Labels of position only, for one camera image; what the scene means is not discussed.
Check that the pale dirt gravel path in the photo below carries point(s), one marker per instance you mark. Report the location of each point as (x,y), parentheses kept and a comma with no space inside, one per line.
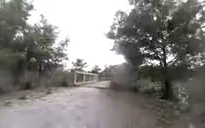
(90,110)

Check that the dry leaf-strewn verge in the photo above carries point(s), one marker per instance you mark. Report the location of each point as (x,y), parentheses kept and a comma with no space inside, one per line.
(183,110)
(23,95)

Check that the pale bridge railing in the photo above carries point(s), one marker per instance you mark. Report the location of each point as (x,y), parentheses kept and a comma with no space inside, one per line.
(85,77)

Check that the row of trees and bushes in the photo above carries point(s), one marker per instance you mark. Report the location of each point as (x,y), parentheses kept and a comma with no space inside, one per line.
(163,50)
(20,56)

